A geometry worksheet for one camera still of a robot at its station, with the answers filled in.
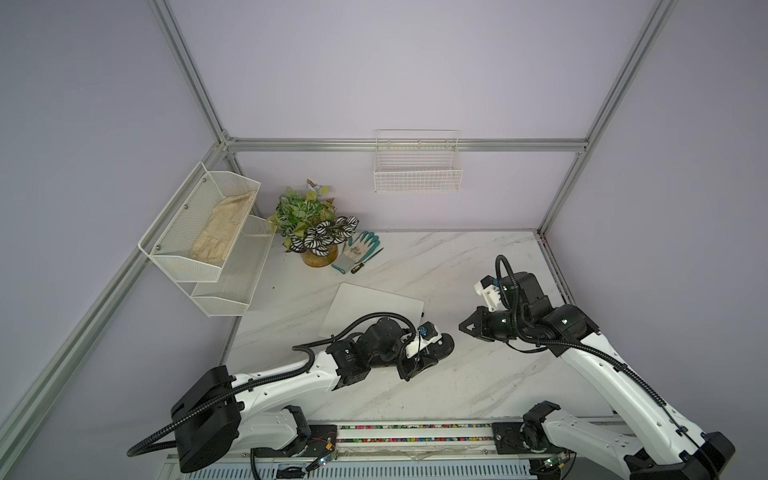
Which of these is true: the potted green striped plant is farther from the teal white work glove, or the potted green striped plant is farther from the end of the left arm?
the end of the left arm

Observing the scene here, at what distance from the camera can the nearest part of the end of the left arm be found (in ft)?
2.15

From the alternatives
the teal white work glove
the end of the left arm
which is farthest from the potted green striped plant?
the end of the left arm

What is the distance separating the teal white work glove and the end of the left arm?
0.49m

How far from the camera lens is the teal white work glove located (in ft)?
3.68
